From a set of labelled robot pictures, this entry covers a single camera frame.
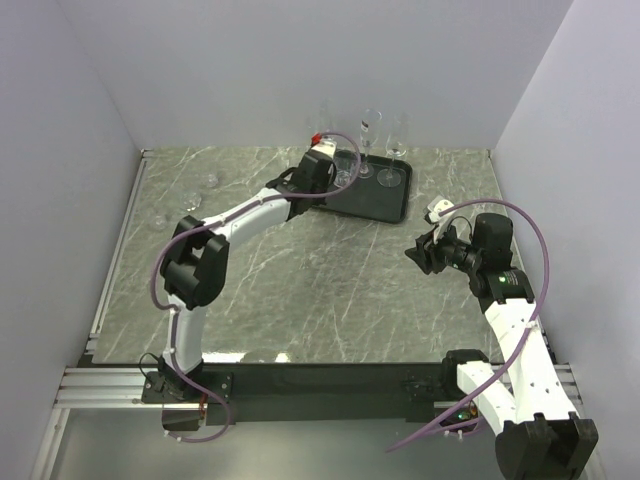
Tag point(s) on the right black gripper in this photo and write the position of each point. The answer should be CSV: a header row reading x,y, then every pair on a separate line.
x,y
426,247

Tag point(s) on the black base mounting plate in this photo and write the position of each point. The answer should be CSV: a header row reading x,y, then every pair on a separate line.
x,y
252,392

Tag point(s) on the clear flute glass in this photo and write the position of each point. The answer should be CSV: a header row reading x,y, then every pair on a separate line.
x,y
396,149

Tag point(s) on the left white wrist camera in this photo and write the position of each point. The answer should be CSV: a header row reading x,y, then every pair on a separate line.
x,y
323,144

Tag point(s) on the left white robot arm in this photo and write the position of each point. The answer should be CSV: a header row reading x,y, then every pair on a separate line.
x,y
194,264

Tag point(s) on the small stemmed glass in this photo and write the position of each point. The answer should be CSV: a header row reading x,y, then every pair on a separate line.
x,y
312,126

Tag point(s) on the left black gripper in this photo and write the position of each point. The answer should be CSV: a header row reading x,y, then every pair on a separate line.
x,y
326,184

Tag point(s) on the clear wine glass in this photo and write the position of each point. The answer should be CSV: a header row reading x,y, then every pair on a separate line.
x,y
325,117

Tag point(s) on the clear glass tumbler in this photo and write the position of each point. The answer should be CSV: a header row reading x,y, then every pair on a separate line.
x,y
345,162

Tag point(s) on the black rectangular tray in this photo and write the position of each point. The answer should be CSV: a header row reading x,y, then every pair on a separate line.
x,y
368,199

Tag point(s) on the champagne flute with dark mark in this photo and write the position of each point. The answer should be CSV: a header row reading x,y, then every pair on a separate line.
x,y
369,133

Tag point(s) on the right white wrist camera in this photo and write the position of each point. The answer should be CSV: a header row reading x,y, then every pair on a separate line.
x,y
440,207

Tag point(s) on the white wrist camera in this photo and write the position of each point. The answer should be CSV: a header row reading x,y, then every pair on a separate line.
x,y
440,207
323,144

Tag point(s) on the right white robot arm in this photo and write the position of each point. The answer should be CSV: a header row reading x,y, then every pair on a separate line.
x,y
538,432

